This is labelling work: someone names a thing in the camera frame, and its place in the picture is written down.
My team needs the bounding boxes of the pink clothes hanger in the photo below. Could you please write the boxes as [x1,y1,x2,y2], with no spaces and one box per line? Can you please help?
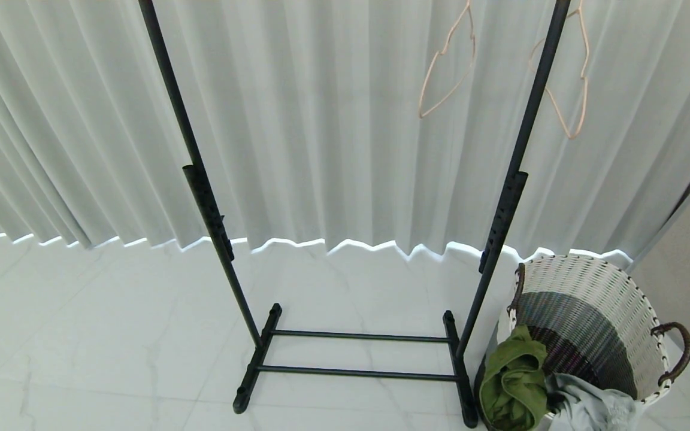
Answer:
[419,0,477,119]
[529,0,591,140]

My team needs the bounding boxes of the black clothes rack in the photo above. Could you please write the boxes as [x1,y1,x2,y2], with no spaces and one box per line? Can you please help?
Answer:
[138,0,571,429]

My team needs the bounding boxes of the green long-sleeved shirt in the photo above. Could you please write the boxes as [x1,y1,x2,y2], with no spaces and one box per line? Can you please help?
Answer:
[479,325,549,431]

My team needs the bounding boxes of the white laundry basket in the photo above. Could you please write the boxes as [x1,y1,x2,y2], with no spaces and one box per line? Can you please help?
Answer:
[474,254,690,431]

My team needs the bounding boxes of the white curtain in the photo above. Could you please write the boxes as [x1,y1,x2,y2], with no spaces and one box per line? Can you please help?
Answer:
[0,0,690,268]

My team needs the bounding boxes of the pale grey shorts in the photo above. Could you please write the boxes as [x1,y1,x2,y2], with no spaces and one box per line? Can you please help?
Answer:
[537,373,645,431]

